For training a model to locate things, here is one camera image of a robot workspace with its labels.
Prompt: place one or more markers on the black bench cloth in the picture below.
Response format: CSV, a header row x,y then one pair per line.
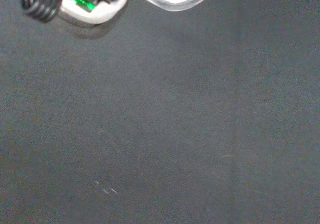
x,y
160,121

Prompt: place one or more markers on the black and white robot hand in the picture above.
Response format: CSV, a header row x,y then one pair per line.
x,y
100,12

